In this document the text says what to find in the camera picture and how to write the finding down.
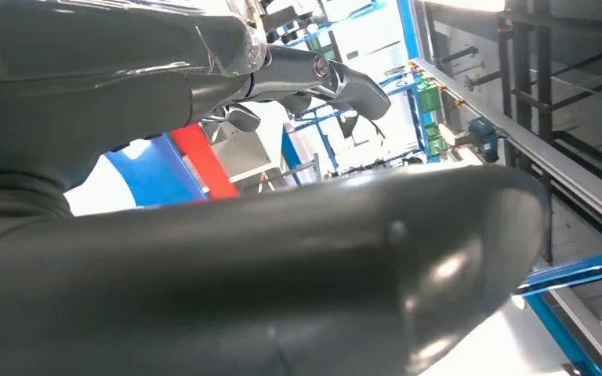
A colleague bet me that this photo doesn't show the red barrier belt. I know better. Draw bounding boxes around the red barrier belt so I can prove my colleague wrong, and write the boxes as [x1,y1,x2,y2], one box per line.
[169,123,241,201]

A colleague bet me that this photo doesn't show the green plastic crate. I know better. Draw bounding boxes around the green plastic crate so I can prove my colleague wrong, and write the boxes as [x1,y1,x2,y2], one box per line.
[424,121,450,157]
[415,80,442,114]

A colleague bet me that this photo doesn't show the blue black tool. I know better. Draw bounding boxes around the blue black tool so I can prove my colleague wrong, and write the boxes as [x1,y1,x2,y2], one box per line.
[466,116,500,163]

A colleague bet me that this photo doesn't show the grey metal rail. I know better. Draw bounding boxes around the grey metal rail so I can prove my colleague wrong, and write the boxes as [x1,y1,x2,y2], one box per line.
[410,56,602,242]

